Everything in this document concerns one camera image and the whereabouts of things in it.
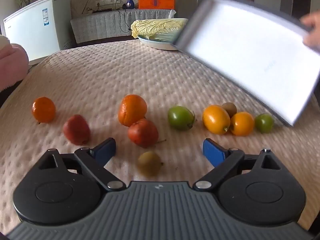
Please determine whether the red apple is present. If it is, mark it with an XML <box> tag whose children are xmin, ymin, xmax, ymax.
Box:
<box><xmin>62</xmin><ymin>114</ymin><xmax>91</xmax><ymax>146</ymax></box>
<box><xmin>128</xmin><ymin>119</ymin><xmax>167</xmax><ymax>149</ymax></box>

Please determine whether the pink fluffy cloth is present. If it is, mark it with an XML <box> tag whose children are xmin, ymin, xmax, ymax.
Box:
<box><xmin>0</xmin><ymin>36</ymin><xmax>29</xmax><ymax>92</ymax></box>

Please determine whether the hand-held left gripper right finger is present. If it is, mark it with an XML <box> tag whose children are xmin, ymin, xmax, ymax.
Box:
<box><xmin>193</xmin><ymin>138</ymin><xmax>283</xmax><ymax>192</ymax></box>

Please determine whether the small yellow-orange citrus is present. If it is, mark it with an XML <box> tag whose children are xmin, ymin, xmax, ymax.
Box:
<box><xmin>230</xmin><ymin>112</ymin><xmax>255</xmax><ymax>136</ymax></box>

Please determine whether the brown kiwi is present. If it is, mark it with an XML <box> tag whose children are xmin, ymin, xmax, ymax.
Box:
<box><xmin>221</xmin><ymin>102</ymin><xmax>237</xmax><ymax>118</ymax></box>
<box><xmin>137</xmin><ymin>151</ymin><xmax>164</xmax><ymax>177</ymax></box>

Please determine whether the oval yellow-orange citrus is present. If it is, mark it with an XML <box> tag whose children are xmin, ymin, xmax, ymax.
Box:
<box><xmin>202</xmin><ymin>105</ymin><xmax>231</xmax><ymax>135</ymax></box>

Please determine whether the smooth deep orange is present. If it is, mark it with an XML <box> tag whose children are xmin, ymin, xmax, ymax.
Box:
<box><xmin>31</xmin><ymin>97</ymin><xmax>56</xmax><ymax>124</ymax></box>

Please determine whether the cabinet with grey cloth cover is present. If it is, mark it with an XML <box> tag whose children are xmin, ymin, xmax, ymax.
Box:
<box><xmin>70</xmin><ymin>8</ymin><xmax>177</xmax><ymax>44</ymax></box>

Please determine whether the white chest freezer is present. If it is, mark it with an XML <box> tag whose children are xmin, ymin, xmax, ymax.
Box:
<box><xmin>3</xmin><ymin>0</ymin><xmax>73</xmax><ymax>62</ymax></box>

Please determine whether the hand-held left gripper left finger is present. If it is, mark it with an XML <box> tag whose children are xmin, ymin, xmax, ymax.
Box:
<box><xmin>37</xmin><ymin>137</ymin><xmax>127</xmax><ymax>192</ymax></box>

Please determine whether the person's right hand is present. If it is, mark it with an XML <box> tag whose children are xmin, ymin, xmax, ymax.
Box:
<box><xmin>299</xmin><ymin>11</ymin><xmax>320</xmax><ymax>53</ymax></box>

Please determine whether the pale blue bowl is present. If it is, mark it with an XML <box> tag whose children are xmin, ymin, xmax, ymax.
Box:
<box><xmin>137</xmin><ymin>17</ymin><xmax>189</xmax><ymax>51</ymax></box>

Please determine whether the napa cabbage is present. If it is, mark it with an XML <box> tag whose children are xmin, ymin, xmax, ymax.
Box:
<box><xmin>130</xmin><ymin>18</ymin><xmax>188</xmax><ymax>42</ymax></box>

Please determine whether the large dimpled orange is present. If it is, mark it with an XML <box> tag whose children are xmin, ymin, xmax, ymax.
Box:
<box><xmin>118</xmin><ymin>94</ymin><xmax>148</xmax><ymax>127</ymax></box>

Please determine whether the bright green tomato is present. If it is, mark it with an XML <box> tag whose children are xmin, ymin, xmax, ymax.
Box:
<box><xmin>167</xmin><ymin>106</ymin><xmax>195</xmax><ymax>131</ymax></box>

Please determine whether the grey cardboard box white inside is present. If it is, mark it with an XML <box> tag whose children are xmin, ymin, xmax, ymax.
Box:
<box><xmin>172</xmin><ymin>0</ymin><xmax>320</xmax><ymax>127</ymax></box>

